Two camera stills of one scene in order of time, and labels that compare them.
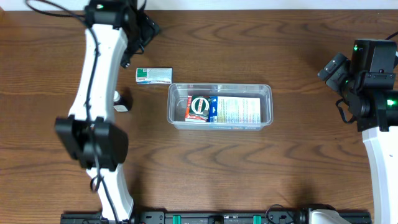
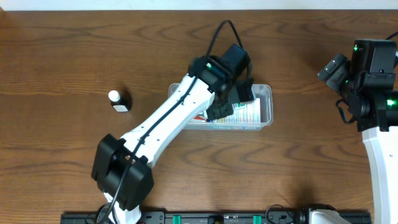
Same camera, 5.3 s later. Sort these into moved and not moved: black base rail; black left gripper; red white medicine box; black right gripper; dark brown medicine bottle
Moved: red white medicine box; black left gripper
Not moved: black base rail; black right gripper; dark brown medicine bottle
